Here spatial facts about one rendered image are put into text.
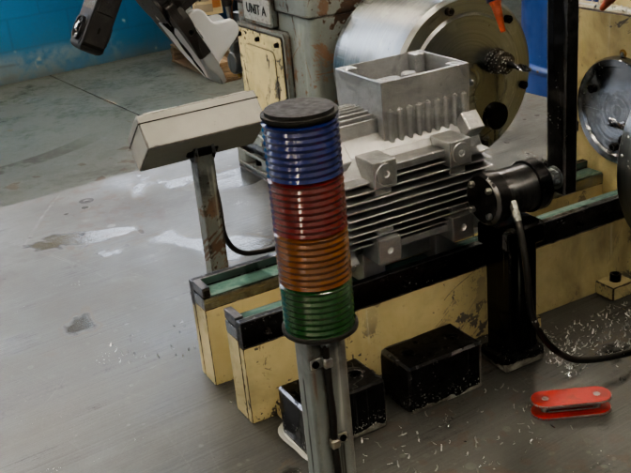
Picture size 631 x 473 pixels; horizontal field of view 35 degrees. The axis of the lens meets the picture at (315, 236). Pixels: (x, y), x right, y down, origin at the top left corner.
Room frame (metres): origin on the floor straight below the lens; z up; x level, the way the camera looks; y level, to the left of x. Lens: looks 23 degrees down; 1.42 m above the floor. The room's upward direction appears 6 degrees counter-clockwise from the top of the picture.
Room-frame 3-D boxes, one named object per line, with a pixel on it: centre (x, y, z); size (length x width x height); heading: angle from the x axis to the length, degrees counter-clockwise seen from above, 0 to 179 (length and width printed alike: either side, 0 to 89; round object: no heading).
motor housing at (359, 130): (1.11, -0.08, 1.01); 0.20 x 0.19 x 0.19; 117
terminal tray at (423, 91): (1.13, -0.12, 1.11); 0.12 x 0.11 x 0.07; 117
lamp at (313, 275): (0.73, 0.00, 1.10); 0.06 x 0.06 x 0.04
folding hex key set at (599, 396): (0.91, -0.26, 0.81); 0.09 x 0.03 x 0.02; 90
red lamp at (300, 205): (0.73, 0.00, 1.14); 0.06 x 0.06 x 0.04
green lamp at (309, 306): (0.73, 0.00, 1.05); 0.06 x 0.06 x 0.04
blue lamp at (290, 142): (0.73, 0.00, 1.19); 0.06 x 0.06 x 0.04
